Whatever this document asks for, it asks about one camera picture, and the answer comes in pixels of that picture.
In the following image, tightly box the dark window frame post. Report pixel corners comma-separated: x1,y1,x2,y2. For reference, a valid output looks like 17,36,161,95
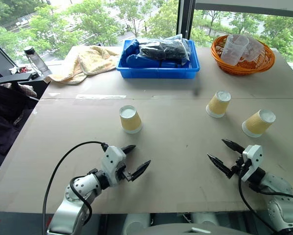
176,0,197,41

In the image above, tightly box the blue plastic bin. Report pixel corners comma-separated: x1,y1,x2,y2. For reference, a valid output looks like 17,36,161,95
116,39,200,79

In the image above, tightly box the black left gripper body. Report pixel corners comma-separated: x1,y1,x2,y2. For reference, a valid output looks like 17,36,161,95
116,164,134,182

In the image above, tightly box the pale yellow towel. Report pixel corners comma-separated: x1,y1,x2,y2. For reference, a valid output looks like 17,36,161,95
44,45,120,85

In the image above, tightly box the white rounded shape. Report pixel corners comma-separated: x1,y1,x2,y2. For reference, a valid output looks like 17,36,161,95
192,212,220,227
123,213,151,235

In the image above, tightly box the dark clothing pile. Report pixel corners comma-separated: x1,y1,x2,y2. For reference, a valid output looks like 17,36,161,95
0,82,39,157

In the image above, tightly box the clear tape strip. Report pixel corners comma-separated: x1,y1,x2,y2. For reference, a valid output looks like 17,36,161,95
75,94,127,100

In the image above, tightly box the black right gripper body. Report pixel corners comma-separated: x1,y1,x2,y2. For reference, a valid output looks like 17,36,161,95
230,155,247,173

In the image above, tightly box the clear plastic measuring cup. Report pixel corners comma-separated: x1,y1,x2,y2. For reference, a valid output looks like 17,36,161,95
220,34,249,66
239,36,266,62

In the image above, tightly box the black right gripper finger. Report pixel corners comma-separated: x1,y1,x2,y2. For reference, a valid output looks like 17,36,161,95
207,153,236,180
221,139,246,155

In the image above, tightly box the black chair armrest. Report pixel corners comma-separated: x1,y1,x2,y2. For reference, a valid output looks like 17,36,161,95
0,72,41,85

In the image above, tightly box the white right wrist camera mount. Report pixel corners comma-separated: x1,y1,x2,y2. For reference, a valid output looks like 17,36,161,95
241,144,264,183

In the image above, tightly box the small blue plastic packet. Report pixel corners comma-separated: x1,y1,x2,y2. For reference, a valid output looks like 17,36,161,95
123,38,140,58

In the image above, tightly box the clear water bottle black cap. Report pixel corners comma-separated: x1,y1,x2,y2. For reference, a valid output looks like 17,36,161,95
24,46,52,75

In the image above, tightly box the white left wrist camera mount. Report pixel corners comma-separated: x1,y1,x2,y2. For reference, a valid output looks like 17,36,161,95
101,146,127,187

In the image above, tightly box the large blue plastic packet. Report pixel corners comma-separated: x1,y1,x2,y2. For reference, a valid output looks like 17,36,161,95
125,54,184,70

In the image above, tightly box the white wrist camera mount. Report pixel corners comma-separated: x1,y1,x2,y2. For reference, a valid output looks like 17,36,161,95
101,146,127,187
241,144,264,183

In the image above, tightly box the black item in clear bag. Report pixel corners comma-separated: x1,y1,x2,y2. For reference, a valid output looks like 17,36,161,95
138,34,192,65

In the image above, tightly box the yellow paper cup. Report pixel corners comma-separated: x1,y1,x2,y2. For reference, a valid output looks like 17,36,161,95
205,91,232,118
241,109,276,138
119,105,143,134

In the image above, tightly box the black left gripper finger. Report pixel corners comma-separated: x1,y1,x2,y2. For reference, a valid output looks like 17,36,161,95
130,160,151,182
120,144,137,155

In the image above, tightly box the orange woven basket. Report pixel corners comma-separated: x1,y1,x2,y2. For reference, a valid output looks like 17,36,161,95
210,34,276,76

